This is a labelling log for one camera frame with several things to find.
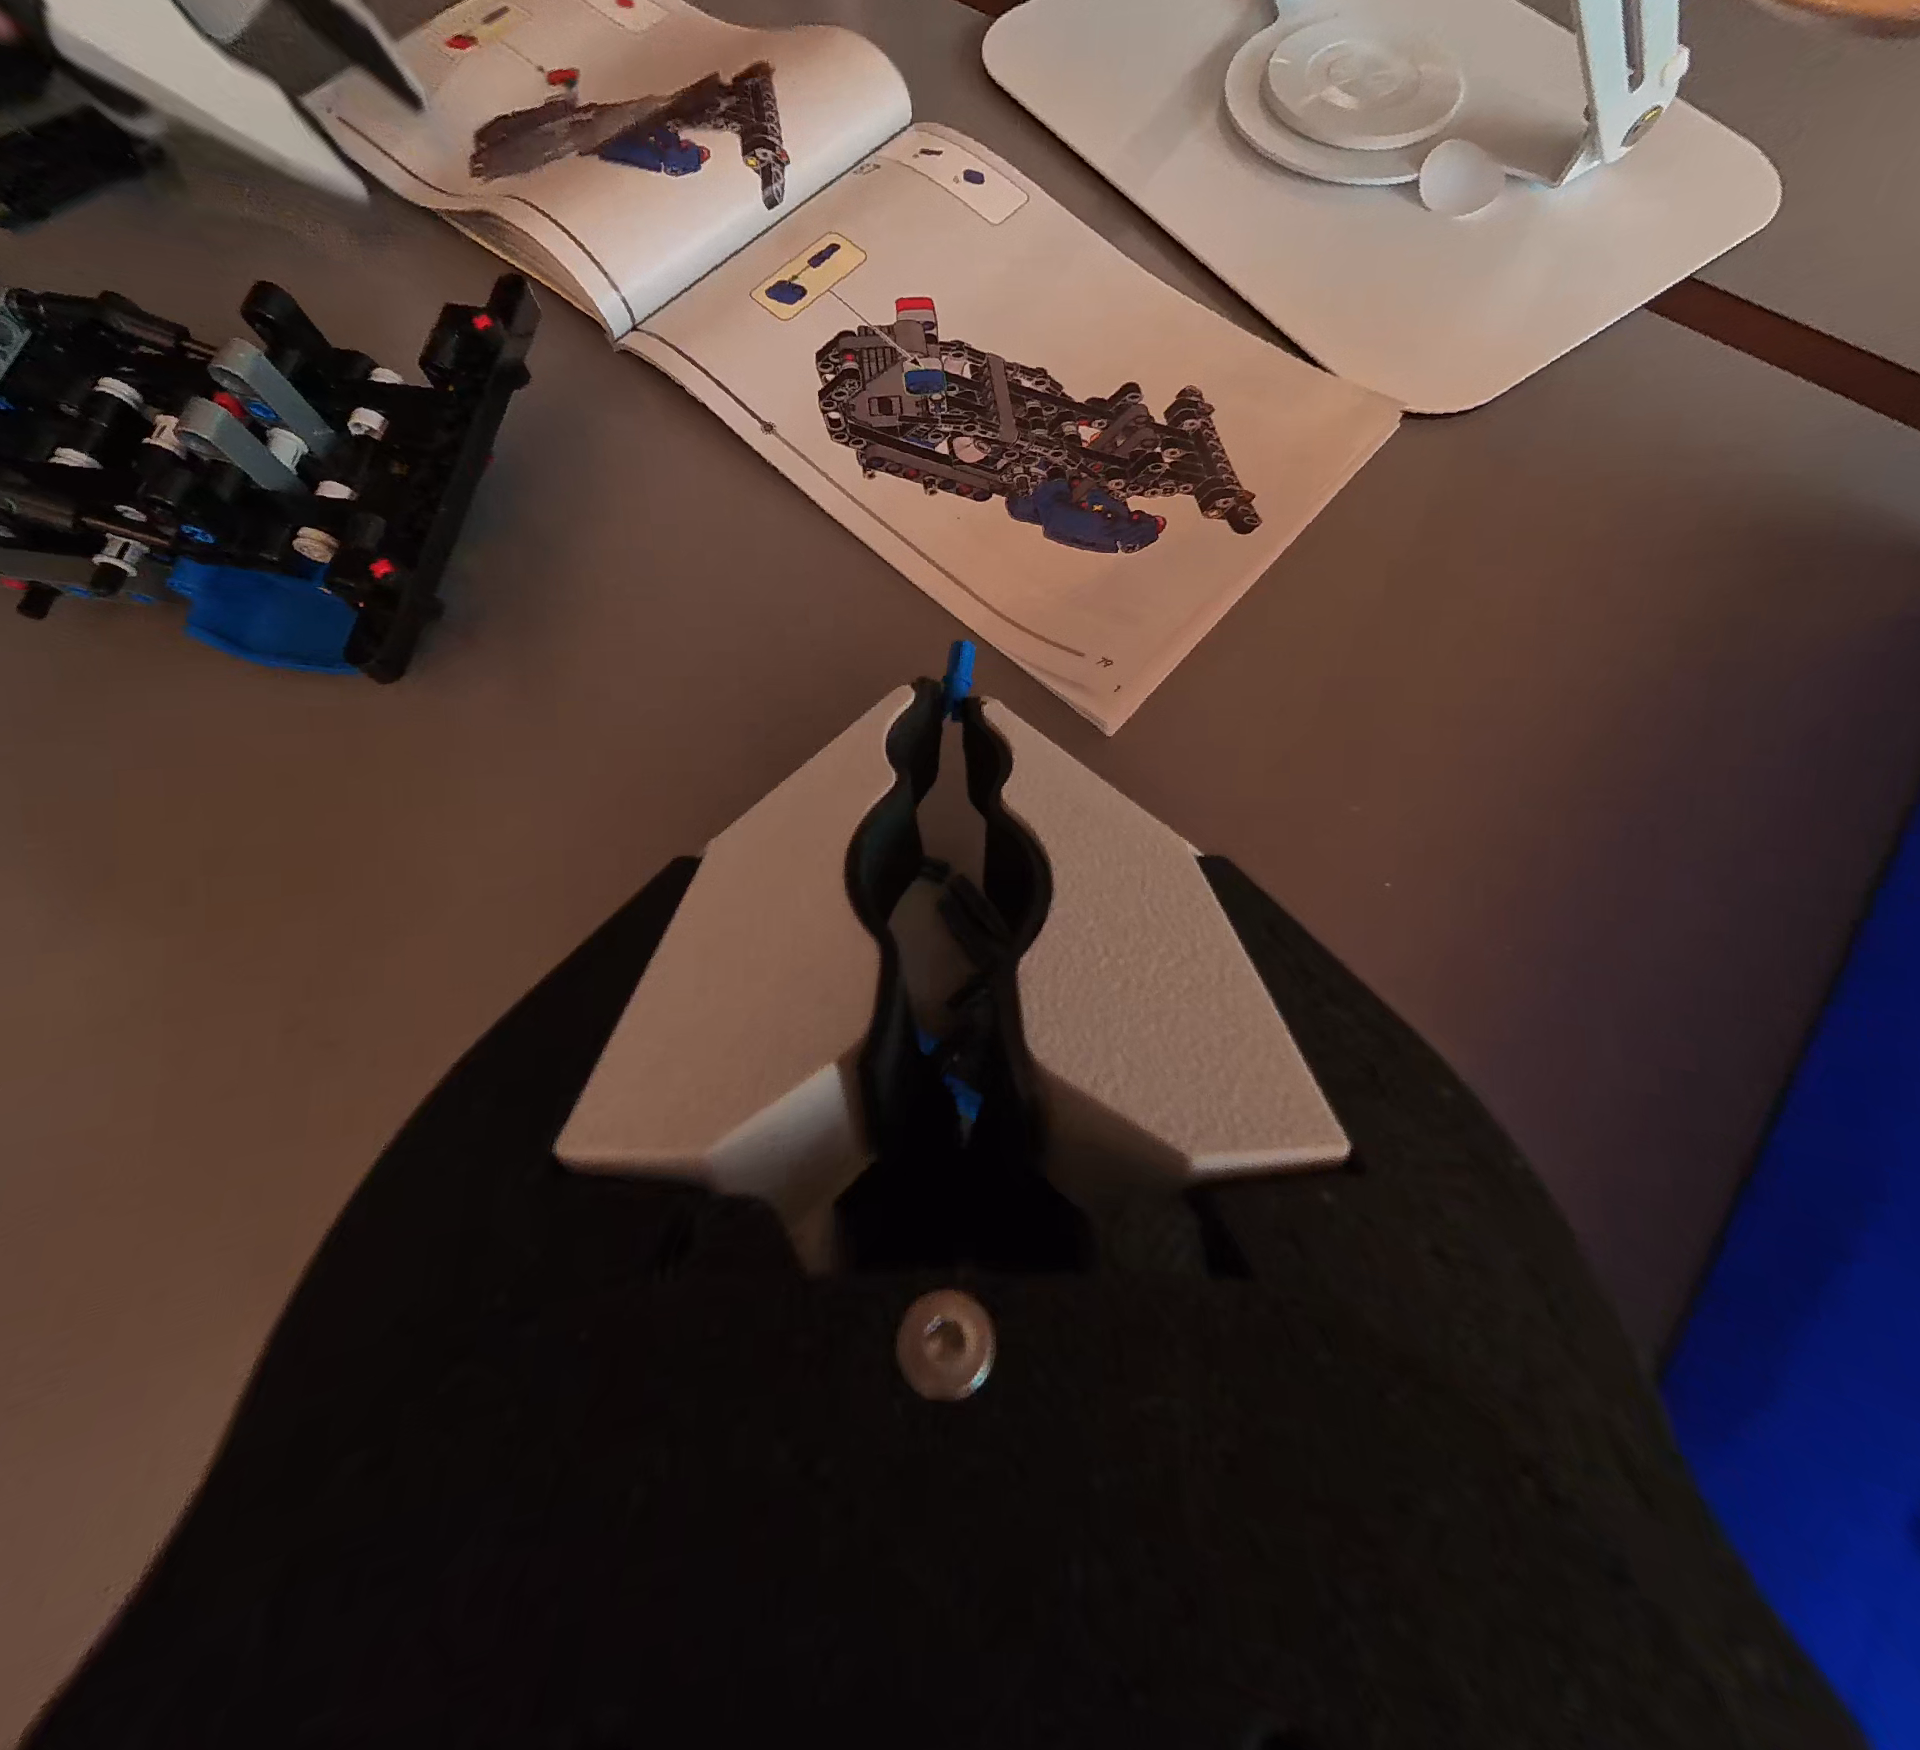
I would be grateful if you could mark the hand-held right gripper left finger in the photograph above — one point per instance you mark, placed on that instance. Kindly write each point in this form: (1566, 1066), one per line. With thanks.
(720, 1015)

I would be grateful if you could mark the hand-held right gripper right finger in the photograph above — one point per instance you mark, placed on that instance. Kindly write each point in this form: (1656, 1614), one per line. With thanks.
(1171, 1015)

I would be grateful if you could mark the blue lego pin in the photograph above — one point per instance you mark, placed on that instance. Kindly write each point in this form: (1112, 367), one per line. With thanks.
(961, 674)

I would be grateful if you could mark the black and blue lego vehicle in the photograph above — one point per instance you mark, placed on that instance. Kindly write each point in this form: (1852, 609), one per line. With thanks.
(224, 475)

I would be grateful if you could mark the lego instruction booklet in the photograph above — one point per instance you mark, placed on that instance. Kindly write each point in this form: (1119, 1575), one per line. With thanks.
(931, 282)

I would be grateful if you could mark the blue plastic bin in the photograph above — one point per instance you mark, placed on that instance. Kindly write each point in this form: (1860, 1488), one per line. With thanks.
(1829, 1331)

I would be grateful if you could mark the white metal stand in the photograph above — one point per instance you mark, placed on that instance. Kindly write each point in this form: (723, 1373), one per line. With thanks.
(1201, 191)

